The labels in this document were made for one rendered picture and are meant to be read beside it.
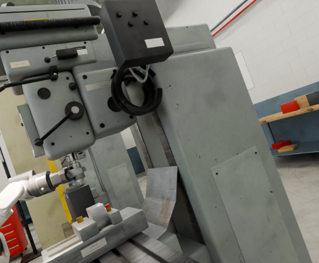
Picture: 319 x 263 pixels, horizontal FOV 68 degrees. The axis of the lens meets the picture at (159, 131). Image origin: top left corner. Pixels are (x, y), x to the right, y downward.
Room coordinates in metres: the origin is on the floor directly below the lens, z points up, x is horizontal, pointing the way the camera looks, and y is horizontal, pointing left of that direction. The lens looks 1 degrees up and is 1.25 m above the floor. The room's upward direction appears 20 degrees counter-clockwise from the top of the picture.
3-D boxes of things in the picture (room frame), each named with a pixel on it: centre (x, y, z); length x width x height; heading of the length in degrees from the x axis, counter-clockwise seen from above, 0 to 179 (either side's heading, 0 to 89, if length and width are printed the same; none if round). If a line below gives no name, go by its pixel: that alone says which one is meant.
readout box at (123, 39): (0.82, -0.05, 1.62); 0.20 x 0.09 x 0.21; 118
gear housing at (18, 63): (0.99, 0.34, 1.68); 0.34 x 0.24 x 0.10; 118
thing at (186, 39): (1.21, -0.06, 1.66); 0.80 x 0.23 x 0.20; 118
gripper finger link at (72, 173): (0.94, 0.37, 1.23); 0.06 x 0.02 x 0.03; 97
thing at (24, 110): (0.92, 0.47, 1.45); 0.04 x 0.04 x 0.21; 28
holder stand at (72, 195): (1.40, 0.59, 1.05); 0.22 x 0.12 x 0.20; 31
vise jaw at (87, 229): (0.84, 0.37, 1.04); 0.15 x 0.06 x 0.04; 31
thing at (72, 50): (0.89, 0.25, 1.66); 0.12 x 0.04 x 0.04; 118
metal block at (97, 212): (0.87, 0.32, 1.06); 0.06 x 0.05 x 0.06; 31
